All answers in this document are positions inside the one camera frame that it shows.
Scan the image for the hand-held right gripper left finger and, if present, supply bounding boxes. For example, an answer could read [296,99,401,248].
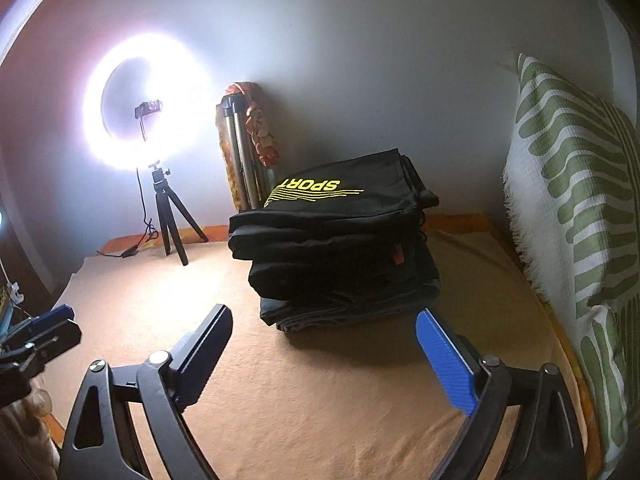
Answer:
[57,303,235,480]

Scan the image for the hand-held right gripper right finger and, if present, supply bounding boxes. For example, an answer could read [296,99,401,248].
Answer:
[415,309,589,480]

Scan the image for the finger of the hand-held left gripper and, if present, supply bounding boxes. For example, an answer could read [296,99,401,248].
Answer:
[0,321,83,377]
[0,307,76,347]

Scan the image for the black pants with yellow stripes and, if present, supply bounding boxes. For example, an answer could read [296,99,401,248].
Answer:
[227,147,441,264]

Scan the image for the beige blanket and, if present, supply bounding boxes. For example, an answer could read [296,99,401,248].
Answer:
[50,224,587,480]

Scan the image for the stack of folded dark clothes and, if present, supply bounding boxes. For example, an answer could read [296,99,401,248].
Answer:
[247,230,444,335]

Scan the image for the small black tripod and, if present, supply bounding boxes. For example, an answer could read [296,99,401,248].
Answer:
[147,160,210,267]

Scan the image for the green and white patterned pillow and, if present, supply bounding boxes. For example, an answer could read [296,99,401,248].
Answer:
[502,52,640,480]

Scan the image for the folded silver tripod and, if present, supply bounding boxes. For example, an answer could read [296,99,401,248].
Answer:
[217,95,271,212]

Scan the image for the orange patterned cloth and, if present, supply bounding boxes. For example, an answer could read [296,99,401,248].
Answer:
[215,80,281,213]

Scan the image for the black power cable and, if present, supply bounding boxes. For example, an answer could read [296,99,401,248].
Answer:
[97,165,162,260]

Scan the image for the ring light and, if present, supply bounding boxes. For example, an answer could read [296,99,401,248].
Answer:
[75,30,202,172]

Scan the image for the small camera on ring light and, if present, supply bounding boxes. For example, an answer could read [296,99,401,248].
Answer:
[133,99,164,122]

